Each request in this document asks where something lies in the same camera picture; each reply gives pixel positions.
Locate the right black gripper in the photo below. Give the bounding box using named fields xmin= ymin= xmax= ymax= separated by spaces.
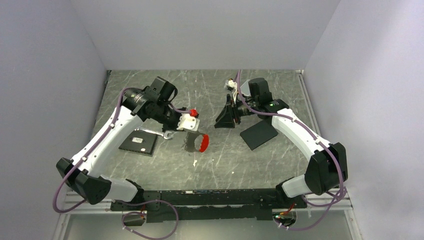
xmin=214 ymin=94 xmax=259 ymax=129

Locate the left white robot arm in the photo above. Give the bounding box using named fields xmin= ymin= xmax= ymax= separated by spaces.
xmin=56 ymin=76 xmax=187 ymax=210

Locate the purple cable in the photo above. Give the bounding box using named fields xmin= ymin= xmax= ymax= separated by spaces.
xmin=52 ymin=87 xmax=180 ymax=240
xmin=233 ymin=69 xmax=348 ymax=232

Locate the aluminium frame rail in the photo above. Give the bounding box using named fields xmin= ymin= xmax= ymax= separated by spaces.
xmin=62 ymin=191 xmax=112 ymax=214

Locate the black box with label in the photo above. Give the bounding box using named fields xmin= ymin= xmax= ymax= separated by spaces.
xmin=119 ymin=130 xmax=158 ymax=157

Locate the silver open-end wrench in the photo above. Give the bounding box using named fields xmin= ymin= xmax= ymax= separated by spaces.
xmin=136 ymin=126 xmax=175 ymax=140

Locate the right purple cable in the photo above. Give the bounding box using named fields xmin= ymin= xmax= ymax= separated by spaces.
xmin=233 ymin=69 xmax=348 ymax=232

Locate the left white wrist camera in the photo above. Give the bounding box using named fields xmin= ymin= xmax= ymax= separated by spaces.
xmin=176 ymin=109 xmax=200 ymax=133

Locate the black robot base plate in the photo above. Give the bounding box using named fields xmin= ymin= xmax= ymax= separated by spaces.
xmin=110 ymin=188 xmax=307 ymax=223

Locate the white square box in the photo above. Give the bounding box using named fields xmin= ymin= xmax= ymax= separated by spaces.
xmin=240 ymin=79 xmax=251 ymax=97

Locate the black flat rectangular pad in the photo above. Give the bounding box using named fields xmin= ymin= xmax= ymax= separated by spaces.
xmin=240 ymin=118 xmax=278 ymax=151

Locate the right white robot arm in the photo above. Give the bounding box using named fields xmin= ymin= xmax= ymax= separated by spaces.
xmin=214 ymin=77 xmax=348 ymax=208

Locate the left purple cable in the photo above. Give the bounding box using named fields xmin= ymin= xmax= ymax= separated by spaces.
xmin=52 ymin=87 xmax=180 ymax=240

